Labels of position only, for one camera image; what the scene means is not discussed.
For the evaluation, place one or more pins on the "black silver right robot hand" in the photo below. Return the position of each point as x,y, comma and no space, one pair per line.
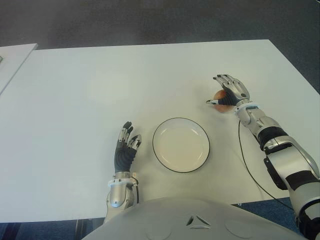
235,91

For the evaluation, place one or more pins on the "white plate with black rim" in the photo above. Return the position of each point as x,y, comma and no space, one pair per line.
181,145

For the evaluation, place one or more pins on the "red yellow apple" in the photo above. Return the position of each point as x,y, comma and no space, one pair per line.
220,95

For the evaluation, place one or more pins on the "white side table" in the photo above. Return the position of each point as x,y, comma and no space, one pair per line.
15,62

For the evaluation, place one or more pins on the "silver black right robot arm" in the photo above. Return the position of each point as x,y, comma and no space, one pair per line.
287,160

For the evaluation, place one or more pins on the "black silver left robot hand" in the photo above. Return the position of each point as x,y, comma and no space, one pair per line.
123,158

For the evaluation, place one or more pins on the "grey robot torso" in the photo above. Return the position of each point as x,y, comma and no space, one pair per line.
190,222

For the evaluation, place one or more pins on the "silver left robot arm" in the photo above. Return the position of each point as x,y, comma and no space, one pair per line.
118,192

